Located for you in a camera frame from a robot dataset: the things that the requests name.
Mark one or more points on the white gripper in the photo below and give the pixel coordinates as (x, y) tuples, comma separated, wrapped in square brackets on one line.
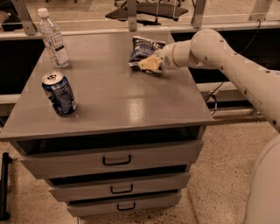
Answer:
[(165, 57)]

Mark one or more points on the blue chip bag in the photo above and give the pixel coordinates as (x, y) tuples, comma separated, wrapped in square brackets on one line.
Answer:
[(142, 49)]

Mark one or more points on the clear plastic water bottle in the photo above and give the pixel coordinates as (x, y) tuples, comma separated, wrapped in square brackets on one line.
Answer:
[(52, 38)]

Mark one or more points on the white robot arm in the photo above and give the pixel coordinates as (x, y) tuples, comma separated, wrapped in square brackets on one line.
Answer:
[(260, 86)]

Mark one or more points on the black office chair base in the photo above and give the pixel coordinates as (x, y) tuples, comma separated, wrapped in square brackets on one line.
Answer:
[(158, 10)]

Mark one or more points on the grey drawer cabinet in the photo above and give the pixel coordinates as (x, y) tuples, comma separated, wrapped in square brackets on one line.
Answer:
[(116, 107)]

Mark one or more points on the blue soda can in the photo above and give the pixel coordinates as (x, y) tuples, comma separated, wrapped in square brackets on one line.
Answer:
[(59, 92)]

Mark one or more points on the middle grey drawer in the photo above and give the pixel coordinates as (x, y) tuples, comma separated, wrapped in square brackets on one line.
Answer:
[(120, 187)]

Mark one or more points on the grey drawer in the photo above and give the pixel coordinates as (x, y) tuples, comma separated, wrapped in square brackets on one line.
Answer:
[(120, 187), (165, 199), (116, 159)]

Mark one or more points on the top grey drawer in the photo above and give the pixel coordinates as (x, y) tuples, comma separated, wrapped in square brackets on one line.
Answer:
[(116, 159)]

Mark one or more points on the bottom grey drawer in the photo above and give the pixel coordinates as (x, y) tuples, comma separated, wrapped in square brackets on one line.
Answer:
[(165, 199)]

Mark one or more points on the black metal stand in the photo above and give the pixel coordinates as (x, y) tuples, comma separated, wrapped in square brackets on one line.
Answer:
[(6, 160)]

